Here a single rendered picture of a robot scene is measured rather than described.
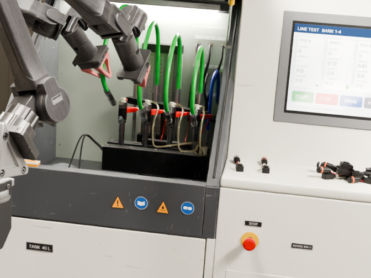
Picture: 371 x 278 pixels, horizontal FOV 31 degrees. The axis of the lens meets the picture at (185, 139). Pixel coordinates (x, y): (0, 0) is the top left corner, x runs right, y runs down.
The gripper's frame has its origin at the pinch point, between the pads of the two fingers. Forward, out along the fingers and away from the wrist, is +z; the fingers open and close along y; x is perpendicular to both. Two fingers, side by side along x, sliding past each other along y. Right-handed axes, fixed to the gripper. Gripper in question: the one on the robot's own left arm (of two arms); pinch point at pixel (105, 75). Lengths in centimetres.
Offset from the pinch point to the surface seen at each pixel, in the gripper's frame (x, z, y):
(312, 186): 13, 39, -55
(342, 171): 3, 45, -60
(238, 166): 10.3, 32.4, -33.6
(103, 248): 41, 32, 3
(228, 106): -9.1, 27.3, -26.6
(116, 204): 30.6, 23.3, -3.2
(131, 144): 3.6, 29.7, 7.2
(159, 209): 28.2, 28.6, -14.9
